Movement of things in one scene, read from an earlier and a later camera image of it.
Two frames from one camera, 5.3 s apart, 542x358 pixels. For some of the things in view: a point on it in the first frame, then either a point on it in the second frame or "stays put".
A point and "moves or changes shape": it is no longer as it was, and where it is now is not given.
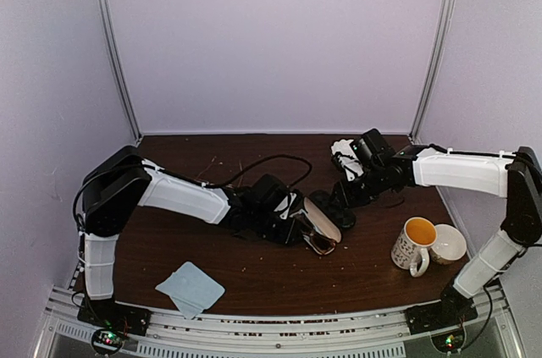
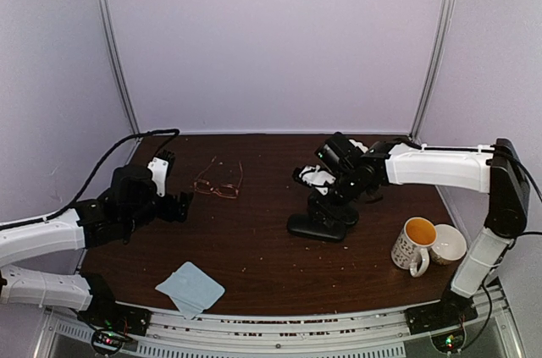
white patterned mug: [411, 247] stays put
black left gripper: [289, 234] -> [169, 213]
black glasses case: [327, 214] moves or changes shape
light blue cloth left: [191, 289] stays put
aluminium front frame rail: [378, 334] stays put
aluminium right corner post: [440, 44] stays put
